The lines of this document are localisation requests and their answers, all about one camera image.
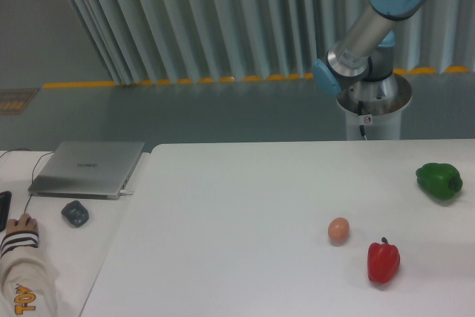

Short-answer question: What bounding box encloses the person's hand on mouse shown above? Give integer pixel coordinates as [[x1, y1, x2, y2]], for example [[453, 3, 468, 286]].
[[6, 213, 39, 235]]

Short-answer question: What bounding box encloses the cream striped sleeve forearm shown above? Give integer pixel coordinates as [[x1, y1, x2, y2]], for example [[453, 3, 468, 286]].
[[1, 231, 57, 316]]

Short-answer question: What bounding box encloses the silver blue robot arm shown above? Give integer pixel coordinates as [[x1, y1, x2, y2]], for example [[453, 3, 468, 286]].
[[312, 0, 427, 96]]

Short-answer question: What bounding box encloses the black keyboard edge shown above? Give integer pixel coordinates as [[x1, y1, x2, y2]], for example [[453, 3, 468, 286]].
[[0, 191, 12, 232]]

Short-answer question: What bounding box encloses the dark grey small case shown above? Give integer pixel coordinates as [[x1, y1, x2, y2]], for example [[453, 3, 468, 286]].
[[61, 200, 90, 228]]

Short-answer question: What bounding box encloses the silver closed laptop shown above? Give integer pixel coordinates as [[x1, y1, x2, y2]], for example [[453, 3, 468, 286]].
[[28, 141, 145, 200]]

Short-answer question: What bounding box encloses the white usb dongle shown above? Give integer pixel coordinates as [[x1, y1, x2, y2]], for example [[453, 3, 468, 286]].
[[119, 190, 134, 196]]

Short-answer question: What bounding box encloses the white pleated curtain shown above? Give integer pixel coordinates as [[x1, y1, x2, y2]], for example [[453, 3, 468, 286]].
[[50, 0, 475, 85]]

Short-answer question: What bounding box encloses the brown egg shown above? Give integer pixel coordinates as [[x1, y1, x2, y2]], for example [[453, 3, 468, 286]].
[[327, 218, 350, 243]]

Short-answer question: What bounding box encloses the red bell pepper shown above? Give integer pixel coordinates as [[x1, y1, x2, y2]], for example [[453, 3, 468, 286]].
[[367, 237, 401, 284]]

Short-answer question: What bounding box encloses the green bell pepper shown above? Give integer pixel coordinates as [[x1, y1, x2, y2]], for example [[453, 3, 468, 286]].
[[416, 163, 463, 201]]

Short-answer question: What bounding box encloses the black mouse cable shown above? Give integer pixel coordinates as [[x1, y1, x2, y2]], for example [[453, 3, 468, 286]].
[[0, 148, 55, 215]]

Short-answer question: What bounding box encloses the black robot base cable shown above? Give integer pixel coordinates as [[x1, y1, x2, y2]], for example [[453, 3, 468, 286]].
[[356, 100, 369, 142]]

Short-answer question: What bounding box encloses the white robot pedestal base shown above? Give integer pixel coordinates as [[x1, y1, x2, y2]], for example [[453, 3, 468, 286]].
[[336, 74, 412, 140]]

